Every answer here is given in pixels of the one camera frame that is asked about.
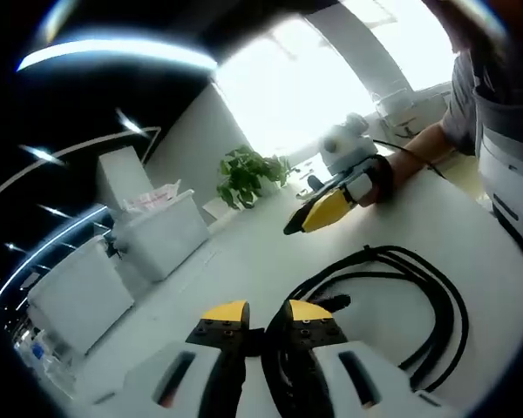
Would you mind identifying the green potted plant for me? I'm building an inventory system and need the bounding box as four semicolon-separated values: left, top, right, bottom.
216;145;295;211

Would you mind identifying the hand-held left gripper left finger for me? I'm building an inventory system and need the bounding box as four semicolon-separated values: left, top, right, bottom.
91;299;252;418

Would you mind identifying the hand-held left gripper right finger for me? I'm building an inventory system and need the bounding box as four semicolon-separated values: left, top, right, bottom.
265;298;458;418

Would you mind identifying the white storage bin with bag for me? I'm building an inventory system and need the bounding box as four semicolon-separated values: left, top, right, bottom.
112;189;211;283

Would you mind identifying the clear water bottle blue cap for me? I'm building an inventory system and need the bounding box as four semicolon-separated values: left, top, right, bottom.
24;337;75;393

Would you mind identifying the black data cable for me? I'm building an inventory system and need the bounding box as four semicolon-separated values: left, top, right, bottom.
261;245;470;393

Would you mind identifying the white worn chest device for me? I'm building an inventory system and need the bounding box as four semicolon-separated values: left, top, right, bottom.
477;86;523;245

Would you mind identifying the white plastic bag red print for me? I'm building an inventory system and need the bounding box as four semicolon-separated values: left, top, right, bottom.
121;180;183;214

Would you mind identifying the long ceiling light strip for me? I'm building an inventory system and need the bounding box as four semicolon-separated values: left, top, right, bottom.
17;41;219;73

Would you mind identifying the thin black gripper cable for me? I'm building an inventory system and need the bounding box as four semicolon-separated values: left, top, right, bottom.
372;138;454;178

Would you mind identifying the black Velcro strap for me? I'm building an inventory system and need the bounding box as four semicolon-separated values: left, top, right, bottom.
307;293;352;315

